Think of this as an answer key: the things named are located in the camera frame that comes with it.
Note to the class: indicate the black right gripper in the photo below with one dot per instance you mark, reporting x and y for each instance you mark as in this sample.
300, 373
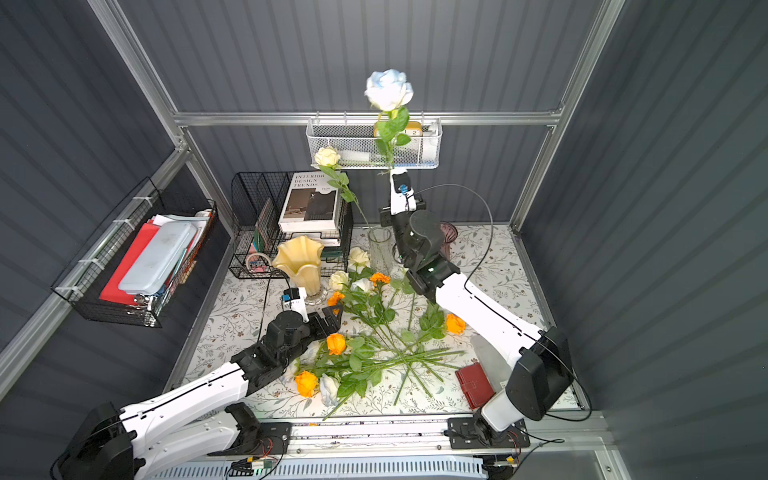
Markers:
399, 207

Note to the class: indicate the orange marigold near vase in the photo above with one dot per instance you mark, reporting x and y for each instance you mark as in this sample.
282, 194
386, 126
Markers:
336, 299

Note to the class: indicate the orange rose centre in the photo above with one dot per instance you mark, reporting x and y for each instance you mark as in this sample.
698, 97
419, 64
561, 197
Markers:
336, 344

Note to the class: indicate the clear glass vase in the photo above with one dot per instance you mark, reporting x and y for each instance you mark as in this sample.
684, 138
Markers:
380, 249

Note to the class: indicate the red folder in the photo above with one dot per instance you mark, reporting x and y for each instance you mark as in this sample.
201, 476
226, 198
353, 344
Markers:
111, 292

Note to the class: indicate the black wire desk organizer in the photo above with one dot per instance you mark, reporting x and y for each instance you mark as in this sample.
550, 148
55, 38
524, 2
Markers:
271, 208

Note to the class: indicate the orange rose front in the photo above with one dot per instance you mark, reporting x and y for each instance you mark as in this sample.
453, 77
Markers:
307, 384

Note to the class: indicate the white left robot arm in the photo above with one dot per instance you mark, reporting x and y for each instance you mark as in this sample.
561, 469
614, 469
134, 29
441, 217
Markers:
205, 416

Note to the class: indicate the orange rose right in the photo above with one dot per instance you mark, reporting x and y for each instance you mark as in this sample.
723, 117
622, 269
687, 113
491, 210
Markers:
455, 325

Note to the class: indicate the pale blue rose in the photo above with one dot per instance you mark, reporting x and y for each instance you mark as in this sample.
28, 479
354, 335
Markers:
389, 92
329, 387
364, 285

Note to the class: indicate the cream rose near vase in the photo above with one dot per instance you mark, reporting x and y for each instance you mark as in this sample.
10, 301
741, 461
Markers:
339, 280

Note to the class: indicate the white mesh wall basket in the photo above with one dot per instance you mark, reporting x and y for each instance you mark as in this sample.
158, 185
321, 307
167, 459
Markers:
355, 143

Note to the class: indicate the purple glass vase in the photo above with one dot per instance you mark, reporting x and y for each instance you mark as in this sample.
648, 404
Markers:
450, 233

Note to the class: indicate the black wire wall basket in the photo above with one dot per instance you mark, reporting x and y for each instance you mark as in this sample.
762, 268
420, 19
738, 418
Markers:
81, 284

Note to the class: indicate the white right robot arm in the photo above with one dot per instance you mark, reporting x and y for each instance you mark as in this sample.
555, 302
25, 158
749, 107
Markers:
539, 361

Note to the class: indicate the cream yellow ruffled vase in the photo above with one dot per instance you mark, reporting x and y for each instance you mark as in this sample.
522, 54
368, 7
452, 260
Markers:
300, 259

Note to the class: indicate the orange marigold flower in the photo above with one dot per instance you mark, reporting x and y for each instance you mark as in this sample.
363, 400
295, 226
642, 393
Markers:
380, 279

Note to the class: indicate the white rose bud right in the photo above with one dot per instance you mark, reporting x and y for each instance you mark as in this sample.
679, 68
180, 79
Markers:
359, 258

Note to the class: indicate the cream white rose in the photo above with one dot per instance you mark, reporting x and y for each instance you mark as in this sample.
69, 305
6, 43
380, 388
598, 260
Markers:
327, 160

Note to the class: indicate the orange rose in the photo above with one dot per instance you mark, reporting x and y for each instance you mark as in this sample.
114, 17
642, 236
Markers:
455, 325
336, 344
307, 384

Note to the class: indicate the pale blue rose front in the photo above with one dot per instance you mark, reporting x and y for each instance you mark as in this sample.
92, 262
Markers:
329, 387

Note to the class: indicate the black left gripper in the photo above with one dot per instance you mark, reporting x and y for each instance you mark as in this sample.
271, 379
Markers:
325, 322

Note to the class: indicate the white plastic case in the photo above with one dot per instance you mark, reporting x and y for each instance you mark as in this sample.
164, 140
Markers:
159, 258

